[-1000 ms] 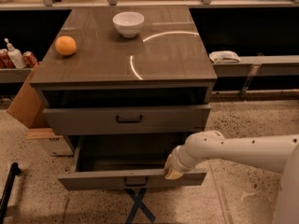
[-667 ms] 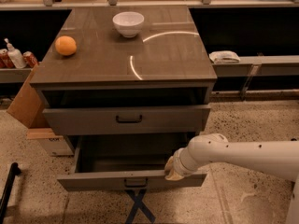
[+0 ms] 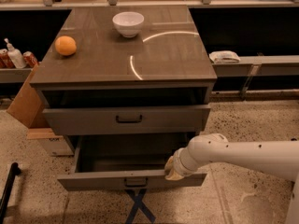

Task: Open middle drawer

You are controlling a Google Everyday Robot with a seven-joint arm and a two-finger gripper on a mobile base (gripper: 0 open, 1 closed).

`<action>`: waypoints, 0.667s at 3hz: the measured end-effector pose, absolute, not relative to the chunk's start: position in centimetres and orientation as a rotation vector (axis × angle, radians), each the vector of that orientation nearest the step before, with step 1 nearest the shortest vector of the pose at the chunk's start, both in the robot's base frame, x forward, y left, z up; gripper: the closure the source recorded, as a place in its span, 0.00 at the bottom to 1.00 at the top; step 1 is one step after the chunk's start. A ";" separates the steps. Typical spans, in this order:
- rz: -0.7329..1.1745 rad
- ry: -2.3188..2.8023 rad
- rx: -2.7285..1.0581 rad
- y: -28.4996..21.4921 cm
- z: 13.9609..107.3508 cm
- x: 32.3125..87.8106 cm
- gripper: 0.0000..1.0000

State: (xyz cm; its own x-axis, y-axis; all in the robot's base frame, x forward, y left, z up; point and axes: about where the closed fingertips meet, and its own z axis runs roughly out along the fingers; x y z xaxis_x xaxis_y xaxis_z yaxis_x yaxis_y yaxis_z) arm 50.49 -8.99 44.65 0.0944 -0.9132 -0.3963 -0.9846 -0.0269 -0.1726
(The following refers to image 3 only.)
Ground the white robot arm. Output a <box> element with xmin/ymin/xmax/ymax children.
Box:
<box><xmin>164</xmin><ymin>133</ymin><xmax>299</xmax><ymax>224</ymax></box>

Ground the white ceramic bowl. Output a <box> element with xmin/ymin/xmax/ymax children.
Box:
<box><xmin>112</xmin><ymin>11</ymin><xmax>144</xmax><ymax>38</ymax></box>

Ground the orange fruit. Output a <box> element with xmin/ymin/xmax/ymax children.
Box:
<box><xmin>55</xmin><ymin>35</ymin><xmax>77</xmax><ymax>56</ymax></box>

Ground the grey drawer cabinet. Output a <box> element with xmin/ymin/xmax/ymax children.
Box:
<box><xmin>30</xmin><ymin>6</ymin><xmax>217</xmax><ymax>147</ymax></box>

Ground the grey top drawer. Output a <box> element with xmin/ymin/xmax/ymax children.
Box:
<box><xmin>43</xmin><ymin>105</ymin><xmax>210</xmax><ymax>135</ymax></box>

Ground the grey metal shelf rail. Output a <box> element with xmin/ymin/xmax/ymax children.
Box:
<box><xmin>213</xmin><ymin>55</ymin><xmax>299</xmax><ymax>77</ymax></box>

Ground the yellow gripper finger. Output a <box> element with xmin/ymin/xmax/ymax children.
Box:
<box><xmin>165</xmin><ymin>169</ymin><xmax>183</xmax><ymax>181</ymax></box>
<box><xmin>164</xmin><ymin>157</ymin><xmax>174</xmax><ymax>172</ymax></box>

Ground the folded white cloth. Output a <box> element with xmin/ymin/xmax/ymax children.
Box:
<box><xmin>209</xmin><ymin>50</ymin><xmax>240</xmax><ymax>63</ymax></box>

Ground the white box on floor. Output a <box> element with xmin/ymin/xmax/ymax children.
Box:
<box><xmin>27</xmin><ymin>128</ymin><xmax>74</xmax><ymax>156</ymax></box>

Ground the red soda can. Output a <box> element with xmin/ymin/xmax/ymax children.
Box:
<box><xmin>23</xmin><ymin>51</ymin><xmax>39</xmax><ymax>67</ymax></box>

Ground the grey drawer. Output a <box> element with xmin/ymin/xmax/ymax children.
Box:
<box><xmin>58</xmin><ymin>133</ymin><xmax>206</xmax><ymax>191</ymax></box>
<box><xmin>43</xmin><ymin>105</ymin><xmax>210</xmax><ymax>135</ymax></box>

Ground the blue tape cross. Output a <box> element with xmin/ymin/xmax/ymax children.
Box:
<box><xmin>125</xmin><ymin>189</ymin><xmax>156</xmax><ymax>224</ymax></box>

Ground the brown cardboard box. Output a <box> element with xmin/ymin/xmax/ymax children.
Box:
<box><xmin>7</xmin><ymin>65</ymin><xmax>49</xmax><ymax>129</ymax></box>

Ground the black left base leg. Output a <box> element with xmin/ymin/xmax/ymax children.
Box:
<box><xmin>0</xmin><ymin>162</ymin><xmax>21</xmax><ymax>224</ymax></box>

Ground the white pump bottle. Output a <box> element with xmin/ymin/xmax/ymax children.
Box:
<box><xmin>5</xmin><ymin>38</ymin><xmax>26</xmax><ymax>69</ymax></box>

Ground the red can at edge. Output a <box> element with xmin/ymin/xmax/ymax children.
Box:
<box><xmin>0</xmin><ymin>49</ymin><xmax>14</xmax><ymax>68</ymax></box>

